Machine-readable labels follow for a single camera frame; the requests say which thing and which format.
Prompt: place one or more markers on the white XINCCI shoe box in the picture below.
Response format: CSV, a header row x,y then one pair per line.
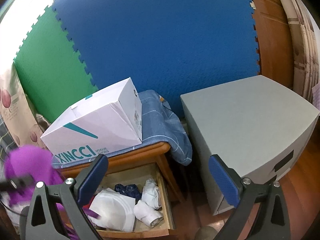
x,y
106,121

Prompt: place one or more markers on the navy patterned underwear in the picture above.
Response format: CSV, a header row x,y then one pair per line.
x,y
130,190

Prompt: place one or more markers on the wooden door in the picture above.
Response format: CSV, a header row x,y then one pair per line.
x,y
275,44

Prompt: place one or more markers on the purple underwear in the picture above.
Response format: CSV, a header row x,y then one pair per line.
x,y
24,168

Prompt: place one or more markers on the green foam mat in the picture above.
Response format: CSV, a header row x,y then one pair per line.
x,y
49,68

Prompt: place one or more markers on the white bra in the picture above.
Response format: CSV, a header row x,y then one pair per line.
x,y
114,210

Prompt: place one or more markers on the wooden drawer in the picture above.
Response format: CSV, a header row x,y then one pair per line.
x,y
139,175

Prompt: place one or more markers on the blue foam mat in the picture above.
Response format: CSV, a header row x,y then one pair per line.
x,y
170,46

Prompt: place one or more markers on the pink floral curtain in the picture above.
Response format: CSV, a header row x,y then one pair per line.
x,y
25,124

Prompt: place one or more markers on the grey cabinet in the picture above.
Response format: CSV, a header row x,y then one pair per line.
x,y
257,126

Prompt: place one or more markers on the blue checked cloth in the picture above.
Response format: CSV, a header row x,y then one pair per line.
x,y
159,123

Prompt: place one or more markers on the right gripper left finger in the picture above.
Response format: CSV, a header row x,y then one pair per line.
x,y
44,221

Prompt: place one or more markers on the wooden nightstand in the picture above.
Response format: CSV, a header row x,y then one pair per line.
x,y
154,153

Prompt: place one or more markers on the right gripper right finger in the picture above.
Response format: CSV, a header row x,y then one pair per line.
x,y
272,219

